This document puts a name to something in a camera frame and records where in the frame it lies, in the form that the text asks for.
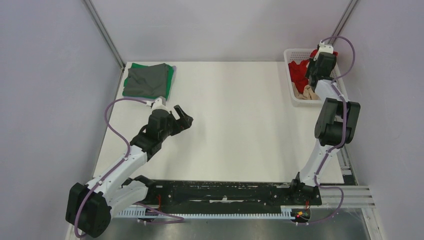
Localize red t shirt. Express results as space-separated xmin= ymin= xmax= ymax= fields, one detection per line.
xmin=287 ymin=49 xmax=338 ymax=93

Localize beige t shirt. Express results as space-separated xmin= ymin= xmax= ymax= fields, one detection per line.
xmin=292 ymin=83 xmax=320 ymax=101

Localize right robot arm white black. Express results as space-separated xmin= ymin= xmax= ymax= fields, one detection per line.
xmin=288 ymin=52 xmax=361 ymax=204

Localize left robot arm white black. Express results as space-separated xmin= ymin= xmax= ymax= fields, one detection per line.
xmin=65 ymin=105 xmax=194 ymax=238

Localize white plastic laundry basket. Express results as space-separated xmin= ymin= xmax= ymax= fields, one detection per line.
xmin=283 ymin=46 xmax=348 ymax=107

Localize grey folded t shirt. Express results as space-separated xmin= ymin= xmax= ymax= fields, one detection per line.
xmin=122 ymin=63 xmax=171 ymax=100

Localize green folded t shirt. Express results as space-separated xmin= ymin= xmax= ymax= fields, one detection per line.
xmin=122 ymin=62 xmax=175 ymax=102

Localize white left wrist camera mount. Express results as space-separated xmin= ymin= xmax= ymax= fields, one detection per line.
xmin=145 ymin=96 xmax=170 ymax=113

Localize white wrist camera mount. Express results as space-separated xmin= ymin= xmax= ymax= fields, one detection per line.
xmin=145 ymin=96 xmax=170 ymax=113
xmin=317 ymin=40 xmax=334 ymax=55

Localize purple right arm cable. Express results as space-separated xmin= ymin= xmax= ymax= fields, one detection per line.
xmin=291 ymin=35 xmax=357 ymax=227

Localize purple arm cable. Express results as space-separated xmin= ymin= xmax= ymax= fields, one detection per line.
xmin=73 ymin=97 xmax=186 ymax=239
xmin=291 ymin=35 xmax=357 ymax=227

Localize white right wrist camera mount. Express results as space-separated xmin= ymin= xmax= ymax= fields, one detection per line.
xmin=317 ymin=40 xmax=334 ymax=55

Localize right corner aluminium post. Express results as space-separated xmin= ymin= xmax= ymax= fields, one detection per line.
xmin=331 ymin=0 xmax=360 ymax=37

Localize corner aluminium post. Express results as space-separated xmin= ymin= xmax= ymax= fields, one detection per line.
xmin=81 ymin=0 xmax=126 ymax=72
xmin=331 ymin=0 xmax=360 ymax=37

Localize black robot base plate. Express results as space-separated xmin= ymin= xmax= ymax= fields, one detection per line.
xmin=122 ymin=177 xmax=322 ymax=214

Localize white slotted cable duct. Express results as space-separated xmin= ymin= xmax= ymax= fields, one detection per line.
xmin=115 ymin=205 xmax=311 ymax=220

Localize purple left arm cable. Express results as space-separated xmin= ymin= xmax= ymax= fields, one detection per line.
xmin=73 ymin=97 xmax=186 ymax=239

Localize aluminium frame rails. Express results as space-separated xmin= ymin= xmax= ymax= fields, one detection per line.
xmin=320 ymin=147 xmax=376 ymax=209

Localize left corner aluminium post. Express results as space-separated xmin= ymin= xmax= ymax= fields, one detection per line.
xmin=81 ymin=0 xmax=126 ymax=72

